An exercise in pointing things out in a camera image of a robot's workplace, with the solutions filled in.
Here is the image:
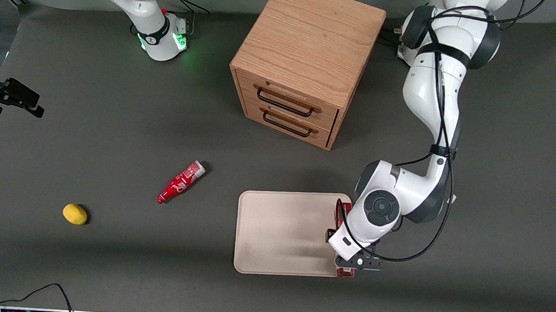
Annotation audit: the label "black right arm base cable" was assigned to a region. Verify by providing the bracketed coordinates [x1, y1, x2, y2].
[161, 0, 211, 39]

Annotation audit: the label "red cookie box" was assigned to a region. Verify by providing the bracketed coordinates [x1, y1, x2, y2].
[331, 201, 359, 279]

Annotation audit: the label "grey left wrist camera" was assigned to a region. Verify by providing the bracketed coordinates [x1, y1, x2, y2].
[333, 253, 384, 274]

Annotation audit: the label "red cola bottle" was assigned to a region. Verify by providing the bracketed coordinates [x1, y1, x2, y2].
[155, 157, 207, 207]

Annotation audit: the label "cream plastic tray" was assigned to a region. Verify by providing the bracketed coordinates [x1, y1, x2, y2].
[233, 187, 353, 280]

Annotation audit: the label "dark grey table mat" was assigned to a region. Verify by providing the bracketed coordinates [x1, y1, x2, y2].
[0, 0, 556, 312]

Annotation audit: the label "black left arm base cables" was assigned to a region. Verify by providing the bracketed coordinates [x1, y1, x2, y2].
[381, 27, 403, 45]

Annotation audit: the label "wooden two-drawer cabinet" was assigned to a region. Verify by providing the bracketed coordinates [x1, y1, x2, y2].
[225, 0, 388, 155]

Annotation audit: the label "black cable on table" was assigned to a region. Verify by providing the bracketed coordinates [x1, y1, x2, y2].
[0, 280, 76, 312]

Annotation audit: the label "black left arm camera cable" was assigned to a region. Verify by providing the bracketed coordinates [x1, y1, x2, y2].
[332, 0, 547, 271]

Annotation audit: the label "black drawer handle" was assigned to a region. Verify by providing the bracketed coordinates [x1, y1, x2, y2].
[261, 110, 313, 139]
[255, 87, 316, 118]

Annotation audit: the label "yellow lemon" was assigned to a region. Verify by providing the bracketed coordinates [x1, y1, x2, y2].
[62, 203, 89, 226]

